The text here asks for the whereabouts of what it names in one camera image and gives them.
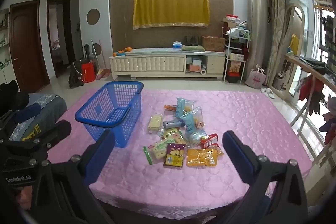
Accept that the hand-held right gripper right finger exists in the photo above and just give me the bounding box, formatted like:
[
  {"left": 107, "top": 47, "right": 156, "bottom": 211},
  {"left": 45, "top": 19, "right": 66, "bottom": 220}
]
[{"left": 223, "top": 131, "right": 309, "bottom": 224}]

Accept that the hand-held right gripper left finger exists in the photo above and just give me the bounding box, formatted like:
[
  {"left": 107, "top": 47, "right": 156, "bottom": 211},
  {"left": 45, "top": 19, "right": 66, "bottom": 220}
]
[{"left": 31, "top": 129, "right": 117, "bottom": 224}]

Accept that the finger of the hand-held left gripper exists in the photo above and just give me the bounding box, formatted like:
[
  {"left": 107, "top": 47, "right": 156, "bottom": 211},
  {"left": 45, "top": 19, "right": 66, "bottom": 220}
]
[
  {"left": 0, "top": 92, "right": 41, "bottom": 139},
  {"left": 34, "top": 120, "right": 72, "bottom": 159}
]

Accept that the red snack packet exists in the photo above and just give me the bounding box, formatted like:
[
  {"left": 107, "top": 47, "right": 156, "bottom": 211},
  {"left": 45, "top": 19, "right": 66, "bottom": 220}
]
[{"left": 201, "top": 133, "right": 219, "bottom": 149}]

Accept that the yellow snack packet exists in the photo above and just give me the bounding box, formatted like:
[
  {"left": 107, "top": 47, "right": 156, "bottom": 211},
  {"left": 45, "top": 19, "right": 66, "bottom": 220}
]
[{"left": 186, "top": 148, "right": 224, "bottom": 168}]

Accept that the blue plastic basket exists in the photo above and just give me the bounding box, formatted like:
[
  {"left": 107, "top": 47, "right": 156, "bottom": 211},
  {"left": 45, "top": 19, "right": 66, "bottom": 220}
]
[{"left": 75, "top": 81, "right": 144, "bottom": 148}]

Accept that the clear blue snack packet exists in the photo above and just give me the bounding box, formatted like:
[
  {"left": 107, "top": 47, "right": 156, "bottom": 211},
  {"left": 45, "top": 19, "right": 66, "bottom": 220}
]
[{"left": 184, "top": 129, "right": 208, "bottom": 146}]

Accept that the green cracker packet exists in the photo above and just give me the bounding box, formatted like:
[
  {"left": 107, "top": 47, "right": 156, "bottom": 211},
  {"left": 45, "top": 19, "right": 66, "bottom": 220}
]
[{"left": 143, "top": 139, "right": 168, "bottom": 165}]

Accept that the light blue cookie packet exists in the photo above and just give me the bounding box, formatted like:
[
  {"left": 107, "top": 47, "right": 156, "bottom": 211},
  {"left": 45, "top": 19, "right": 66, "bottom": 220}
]
[{"left": 181, "top": 107, "right": 205, "bottom": 135}]

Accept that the purple snack packet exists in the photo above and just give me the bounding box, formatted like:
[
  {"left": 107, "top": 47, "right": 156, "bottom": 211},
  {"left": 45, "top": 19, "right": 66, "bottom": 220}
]
[{"left": 164, "top": 143, "right": 185, "bottom": 168}]

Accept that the clear pale cracker packet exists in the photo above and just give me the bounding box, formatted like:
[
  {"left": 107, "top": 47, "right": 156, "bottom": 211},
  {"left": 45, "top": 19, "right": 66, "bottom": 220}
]
[{"left": 147, "top": 114, "right": 164, "bottom": 134}]

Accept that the red and green snack pouch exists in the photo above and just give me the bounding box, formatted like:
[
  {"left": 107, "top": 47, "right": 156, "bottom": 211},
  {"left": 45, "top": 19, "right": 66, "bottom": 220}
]
[{"left": 160, "top": 129, "right": 185, "bottom": 146}]

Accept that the grey-blue snack packet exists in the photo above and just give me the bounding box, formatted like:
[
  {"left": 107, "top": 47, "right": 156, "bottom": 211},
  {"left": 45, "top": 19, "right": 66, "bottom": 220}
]
[{"left": 163, "top": 120, "right": 185, "bottom": 130}]

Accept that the light blue snack packet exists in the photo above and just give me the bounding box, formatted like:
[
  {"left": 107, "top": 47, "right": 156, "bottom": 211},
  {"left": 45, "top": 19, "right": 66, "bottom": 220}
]
[{"left": 175, "top": 97, "right": 195, "bottom": 118}]

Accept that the grey printed garment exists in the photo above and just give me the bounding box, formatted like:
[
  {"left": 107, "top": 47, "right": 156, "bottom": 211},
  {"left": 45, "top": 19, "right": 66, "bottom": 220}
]
[{"left": 8, "top": 94, "right": 68, "bottom": 142}]

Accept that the pink quilted table cover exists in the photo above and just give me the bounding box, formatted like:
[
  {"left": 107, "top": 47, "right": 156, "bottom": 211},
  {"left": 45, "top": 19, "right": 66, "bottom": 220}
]
[{"left": 45, "top": 89, "right": 313, "bottom": 224}]

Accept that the black bag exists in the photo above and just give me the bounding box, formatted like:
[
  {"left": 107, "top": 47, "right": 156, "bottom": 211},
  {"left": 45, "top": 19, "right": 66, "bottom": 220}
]
[{"left": 68, "top": 61, "right": 85, "bottom": 88}]

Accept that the red paper bag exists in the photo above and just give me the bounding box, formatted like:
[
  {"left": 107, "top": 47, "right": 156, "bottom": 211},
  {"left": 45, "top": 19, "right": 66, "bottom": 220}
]
[{"left": 81, "top": 60, "right": 96, "bottom": 83}]

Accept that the brown wooden door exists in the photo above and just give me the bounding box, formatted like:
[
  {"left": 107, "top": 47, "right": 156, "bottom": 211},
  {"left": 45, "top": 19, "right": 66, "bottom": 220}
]
[{"left": 9, "top": 0, "right": 51, "bottom": 93}]

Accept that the broom with red stick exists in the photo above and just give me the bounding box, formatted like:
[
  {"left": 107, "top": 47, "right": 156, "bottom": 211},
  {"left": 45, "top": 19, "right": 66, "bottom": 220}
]
[{"left": 95, "top": 40, "right": 112, "bottom": 81}]

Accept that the pink tote bag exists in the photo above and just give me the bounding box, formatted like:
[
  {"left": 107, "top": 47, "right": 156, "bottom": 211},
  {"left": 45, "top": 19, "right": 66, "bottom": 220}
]
[{"left": 245, "top": 68, "right": 267, "bottom": 89}]

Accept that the white mop pole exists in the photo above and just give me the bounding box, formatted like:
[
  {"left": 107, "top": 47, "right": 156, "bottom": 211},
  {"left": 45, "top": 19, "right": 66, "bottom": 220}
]
[{"left": 91, "top": 40, "right": 100, "bottom": 75}]

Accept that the orange printed box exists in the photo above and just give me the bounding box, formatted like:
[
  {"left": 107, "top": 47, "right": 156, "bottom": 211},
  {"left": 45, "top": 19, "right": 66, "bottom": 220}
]
[{"left": 228, "top": 61, "right": 242, "bottom": 73}]

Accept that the black glove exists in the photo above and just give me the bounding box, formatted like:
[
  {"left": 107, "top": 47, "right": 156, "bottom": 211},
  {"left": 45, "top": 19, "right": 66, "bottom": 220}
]
[{"left": 308, "top": 93, "right": 326, "bottom": 116}]

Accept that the white metal shelf rack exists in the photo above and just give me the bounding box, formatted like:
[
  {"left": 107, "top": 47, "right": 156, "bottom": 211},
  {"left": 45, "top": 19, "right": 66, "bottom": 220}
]
[{"left": 223, "top": 20, "right": 250, "bottom": 83}]

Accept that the red garment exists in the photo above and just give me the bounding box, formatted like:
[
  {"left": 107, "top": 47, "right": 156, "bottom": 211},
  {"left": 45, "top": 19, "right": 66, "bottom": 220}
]
[{"left": 299, "top": 74, "right": 325, "bottom": 102}]

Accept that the cream TV cabinet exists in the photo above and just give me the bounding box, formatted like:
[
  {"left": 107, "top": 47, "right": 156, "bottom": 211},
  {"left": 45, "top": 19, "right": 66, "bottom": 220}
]
[{"left": 109, "top": 48, "right": 226, "bottom": 80}]

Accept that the wooden drying rack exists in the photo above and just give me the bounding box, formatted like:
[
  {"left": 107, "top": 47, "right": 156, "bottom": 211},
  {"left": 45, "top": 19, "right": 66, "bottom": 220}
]
[{"left": 285, "top": 54, "right": 336, "bottom": 169}]

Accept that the cardboard box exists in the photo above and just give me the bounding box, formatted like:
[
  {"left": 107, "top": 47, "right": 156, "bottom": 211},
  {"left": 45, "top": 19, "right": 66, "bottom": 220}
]
[{"left": 202, "top": 36, "right": 226, "bottom": 52}]

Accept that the green cushion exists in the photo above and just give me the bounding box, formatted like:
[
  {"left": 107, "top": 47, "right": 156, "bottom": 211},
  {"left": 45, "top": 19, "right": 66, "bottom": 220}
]
[{"left": 182, "top": 45, "right": 206, "bottom": 52}]

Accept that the row of dark items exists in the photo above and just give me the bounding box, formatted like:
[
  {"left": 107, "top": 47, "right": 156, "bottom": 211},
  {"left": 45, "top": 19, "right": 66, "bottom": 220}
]
[{"left": 184, "top": 36, "right": 201, "bottom": 46}]

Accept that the yellow hanging cloth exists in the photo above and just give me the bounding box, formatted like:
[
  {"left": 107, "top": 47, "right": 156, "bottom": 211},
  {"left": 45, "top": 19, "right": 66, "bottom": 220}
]
[{"left": 291, "top": 34, "right": 300, "bottom": 56}]

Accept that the tall standing air conditioner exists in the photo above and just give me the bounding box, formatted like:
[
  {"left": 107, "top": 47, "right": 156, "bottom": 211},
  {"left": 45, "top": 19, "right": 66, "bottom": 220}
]
[{"left": 245, "top": 0, "right": 271, "bottom": 83}]

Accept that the patterned curtain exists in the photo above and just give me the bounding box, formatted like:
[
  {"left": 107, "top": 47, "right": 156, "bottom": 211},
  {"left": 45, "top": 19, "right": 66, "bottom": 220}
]
[{"left": 260, "top": 0, "right": 286, "bottom": 88}]

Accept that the wall display shelf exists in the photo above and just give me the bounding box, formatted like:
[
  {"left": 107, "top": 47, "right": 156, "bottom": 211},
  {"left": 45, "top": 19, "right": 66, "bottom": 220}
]
[{"left": 0, "top": 9, "right": 10, "bottom": 72}]

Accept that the yellow wall cloth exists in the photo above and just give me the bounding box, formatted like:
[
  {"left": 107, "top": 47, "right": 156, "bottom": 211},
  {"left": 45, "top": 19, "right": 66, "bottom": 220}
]
[{"left": 133, "top": 0, "right": 210, "bottom": 30}]

